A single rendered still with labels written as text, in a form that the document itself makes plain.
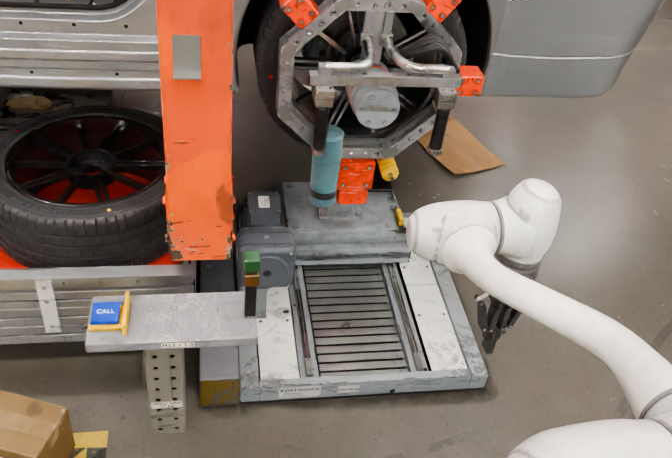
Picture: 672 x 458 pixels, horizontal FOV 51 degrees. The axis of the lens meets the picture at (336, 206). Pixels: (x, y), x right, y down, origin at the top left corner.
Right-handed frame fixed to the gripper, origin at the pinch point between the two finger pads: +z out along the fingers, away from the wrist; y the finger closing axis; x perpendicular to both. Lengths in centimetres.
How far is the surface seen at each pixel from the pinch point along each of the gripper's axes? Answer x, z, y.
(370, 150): 88, 9, -1
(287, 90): 91, -13, -29
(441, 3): 86, -41, 13
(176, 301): 46, 25, -66
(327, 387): 41, 65, -22
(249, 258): 38, 5, -47
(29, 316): 67, 46, -107
